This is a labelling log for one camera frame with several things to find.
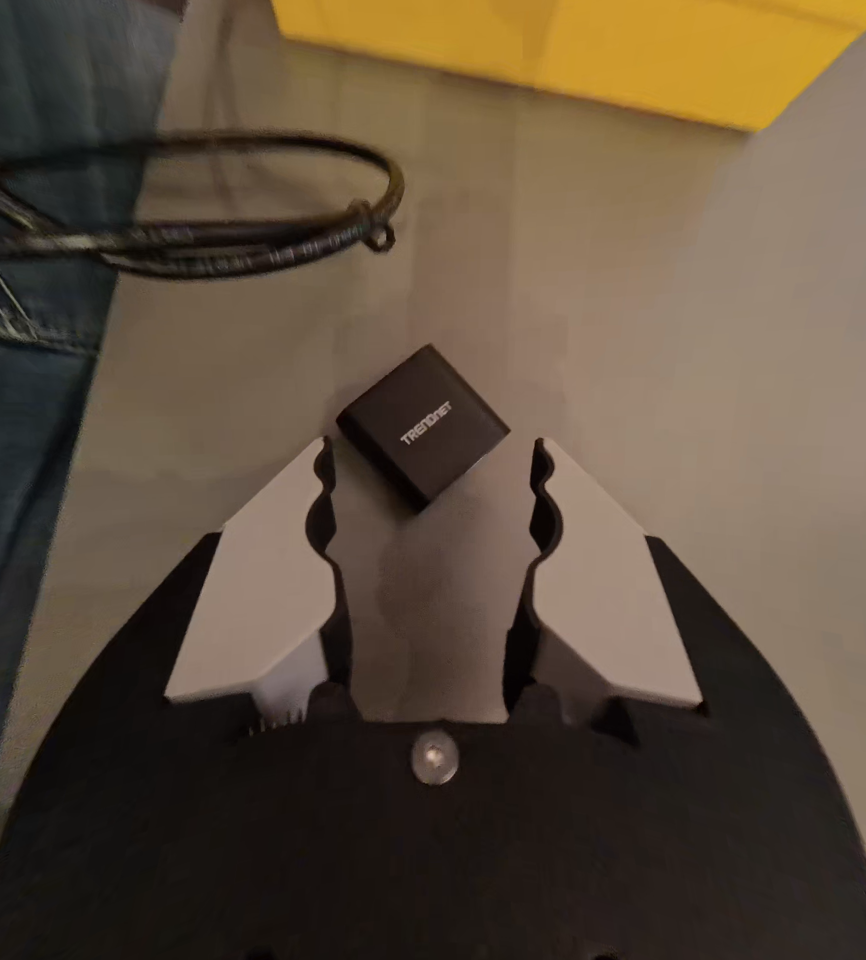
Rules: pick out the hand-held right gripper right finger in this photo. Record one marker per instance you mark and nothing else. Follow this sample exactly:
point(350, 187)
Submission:
point(605, 600)

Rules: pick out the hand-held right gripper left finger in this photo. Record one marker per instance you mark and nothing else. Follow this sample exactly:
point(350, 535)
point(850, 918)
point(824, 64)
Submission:
point(260, 600)

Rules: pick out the black ethernet splitter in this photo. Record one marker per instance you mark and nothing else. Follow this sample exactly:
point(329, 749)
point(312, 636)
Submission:
point(418, 420)

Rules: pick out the yellow plastic bin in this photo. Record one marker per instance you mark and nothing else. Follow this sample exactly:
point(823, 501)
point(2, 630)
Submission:
point(553, 45)

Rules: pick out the person's blue jeans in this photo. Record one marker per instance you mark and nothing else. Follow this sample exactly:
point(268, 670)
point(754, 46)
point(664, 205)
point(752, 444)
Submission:
point(28, 450)

